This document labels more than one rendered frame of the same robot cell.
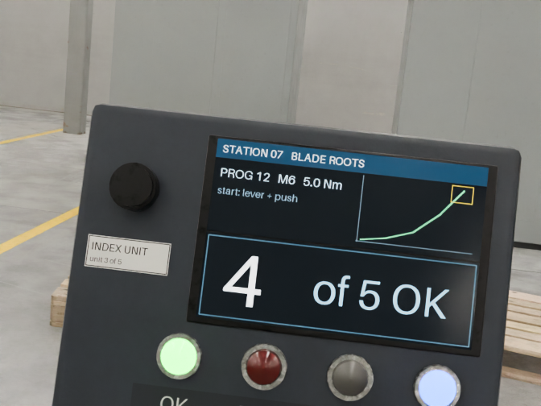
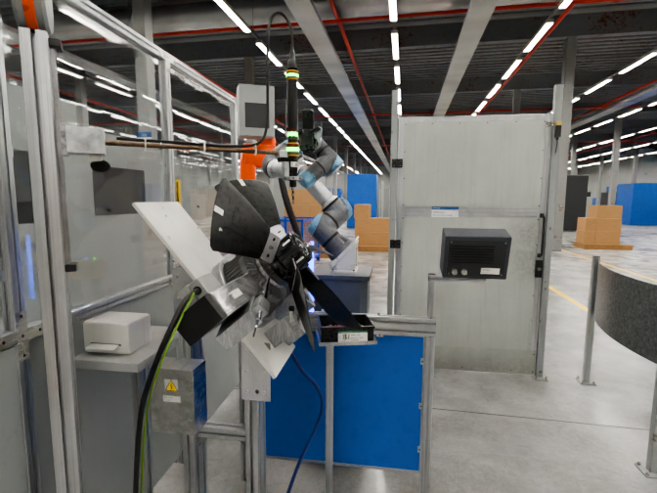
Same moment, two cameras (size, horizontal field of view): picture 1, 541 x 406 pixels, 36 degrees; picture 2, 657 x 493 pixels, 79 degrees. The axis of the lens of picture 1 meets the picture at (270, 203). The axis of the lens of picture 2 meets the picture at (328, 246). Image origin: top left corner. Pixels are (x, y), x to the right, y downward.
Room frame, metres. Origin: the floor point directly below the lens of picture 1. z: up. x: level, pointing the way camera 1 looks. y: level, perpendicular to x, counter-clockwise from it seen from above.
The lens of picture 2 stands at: (2.25, -0.49, 1.38)
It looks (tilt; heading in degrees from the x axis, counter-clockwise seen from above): 7 degrees down; 185
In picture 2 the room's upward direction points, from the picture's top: straight up
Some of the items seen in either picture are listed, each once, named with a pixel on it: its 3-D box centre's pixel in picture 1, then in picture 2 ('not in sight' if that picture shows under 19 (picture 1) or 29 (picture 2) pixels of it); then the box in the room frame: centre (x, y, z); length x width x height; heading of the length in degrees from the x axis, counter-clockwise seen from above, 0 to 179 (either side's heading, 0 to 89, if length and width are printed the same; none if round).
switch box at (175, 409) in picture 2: not in sight; (179, 394); (1.04, -1.09, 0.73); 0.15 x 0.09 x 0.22; 87
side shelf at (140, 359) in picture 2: not in sight; (138, 345); (0.92, -1.29, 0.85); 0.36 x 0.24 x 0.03; 177
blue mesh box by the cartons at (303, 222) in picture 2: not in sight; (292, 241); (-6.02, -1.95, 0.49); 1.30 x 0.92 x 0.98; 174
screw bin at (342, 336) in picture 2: not in sight; (344, 328); (0.65, -0.56, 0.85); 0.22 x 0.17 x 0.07; 101
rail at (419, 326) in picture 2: not in sight; (333, 321); (0.49, -0.62, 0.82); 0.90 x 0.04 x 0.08; 87
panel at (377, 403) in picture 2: not in sight; (332, 398); (0.49, -0.62, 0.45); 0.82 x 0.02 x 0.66; 87
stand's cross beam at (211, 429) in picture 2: not in sight; (224, 430); (0.96, -0.97, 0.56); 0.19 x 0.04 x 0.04; 87
